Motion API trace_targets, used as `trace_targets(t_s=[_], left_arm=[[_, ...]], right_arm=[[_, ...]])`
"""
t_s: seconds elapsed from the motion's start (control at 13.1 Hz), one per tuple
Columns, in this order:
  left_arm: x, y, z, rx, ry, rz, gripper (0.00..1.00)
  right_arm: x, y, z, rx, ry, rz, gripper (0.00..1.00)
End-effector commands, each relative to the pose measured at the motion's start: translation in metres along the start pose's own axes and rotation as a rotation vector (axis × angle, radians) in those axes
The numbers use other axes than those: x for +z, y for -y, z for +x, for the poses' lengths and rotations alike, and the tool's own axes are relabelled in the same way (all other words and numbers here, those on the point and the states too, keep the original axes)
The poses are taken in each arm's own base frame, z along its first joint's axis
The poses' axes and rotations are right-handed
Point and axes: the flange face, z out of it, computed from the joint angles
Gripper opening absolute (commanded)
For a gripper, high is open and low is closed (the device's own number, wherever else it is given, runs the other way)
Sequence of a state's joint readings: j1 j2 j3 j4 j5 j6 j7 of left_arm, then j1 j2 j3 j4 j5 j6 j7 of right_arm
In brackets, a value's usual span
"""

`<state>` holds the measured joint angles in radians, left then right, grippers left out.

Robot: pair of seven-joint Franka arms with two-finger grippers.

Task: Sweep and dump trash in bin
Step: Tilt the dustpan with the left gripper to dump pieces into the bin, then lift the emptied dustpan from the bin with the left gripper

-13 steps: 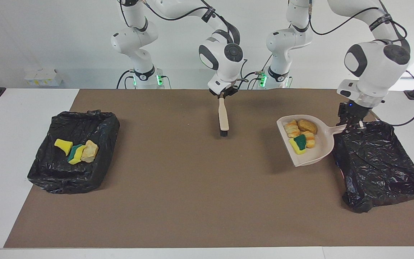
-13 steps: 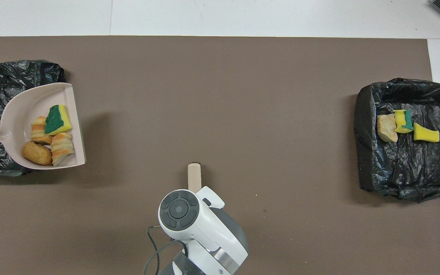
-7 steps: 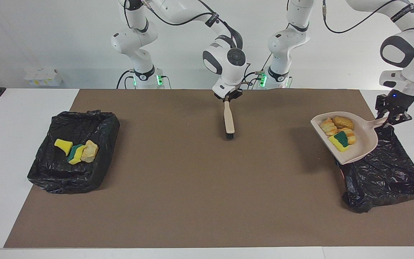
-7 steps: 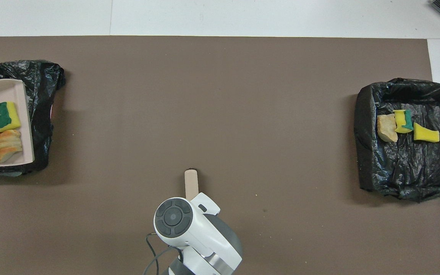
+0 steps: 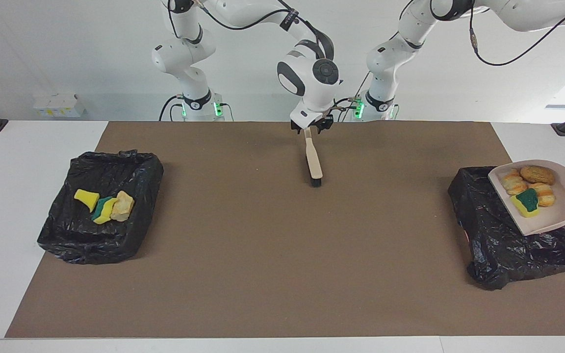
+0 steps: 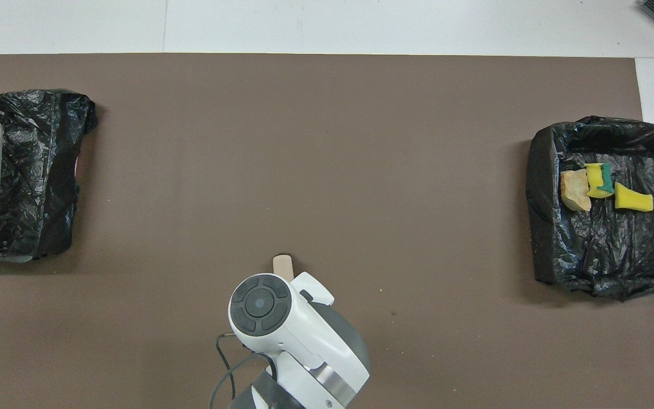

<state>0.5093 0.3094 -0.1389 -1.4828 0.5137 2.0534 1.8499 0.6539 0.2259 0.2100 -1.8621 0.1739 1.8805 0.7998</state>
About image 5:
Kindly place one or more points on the pale bread chunk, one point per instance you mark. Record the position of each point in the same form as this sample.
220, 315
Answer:
122, 206

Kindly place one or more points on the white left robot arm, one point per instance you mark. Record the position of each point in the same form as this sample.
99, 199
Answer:
400, 54

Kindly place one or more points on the orange striped croissant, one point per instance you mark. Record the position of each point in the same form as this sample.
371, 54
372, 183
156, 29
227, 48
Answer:
545, 195

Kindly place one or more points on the round pale cracker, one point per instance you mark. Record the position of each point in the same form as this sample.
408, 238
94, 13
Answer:
514, 182

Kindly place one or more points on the beige brush with black bristles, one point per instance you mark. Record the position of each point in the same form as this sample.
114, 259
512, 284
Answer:
314, 162

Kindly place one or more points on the white wall boxes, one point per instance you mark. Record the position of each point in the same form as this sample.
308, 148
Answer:
59, 105

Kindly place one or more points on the bin lined with black bag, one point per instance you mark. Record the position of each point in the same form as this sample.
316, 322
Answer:
91, 240
498, 245

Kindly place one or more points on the beige plastic dustpan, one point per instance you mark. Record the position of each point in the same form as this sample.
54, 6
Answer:
564, 211

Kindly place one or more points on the notched yellow sponge piece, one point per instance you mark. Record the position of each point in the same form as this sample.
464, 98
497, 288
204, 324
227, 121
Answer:
102, 211

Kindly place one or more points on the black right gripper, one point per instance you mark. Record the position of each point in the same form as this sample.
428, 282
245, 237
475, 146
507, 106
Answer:
319, 120

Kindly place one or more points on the green and yellow sponge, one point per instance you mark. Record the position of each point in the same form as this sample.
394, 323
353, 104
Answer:
526, 202

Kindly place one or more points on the small yellow sponge wedge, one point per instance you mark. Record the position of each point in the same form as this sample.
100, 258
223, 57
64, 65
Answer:
86, 198

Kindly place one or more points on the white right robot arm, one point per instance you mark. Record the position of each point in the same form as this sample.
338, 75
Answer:
312, 83

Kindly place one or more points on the brown table mat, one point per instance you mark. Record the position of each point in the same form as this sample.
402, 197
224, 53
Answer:
263, 245

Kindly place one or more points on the brown nugget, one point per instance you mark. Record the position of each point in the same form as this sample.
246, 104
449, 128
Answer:
537, 174

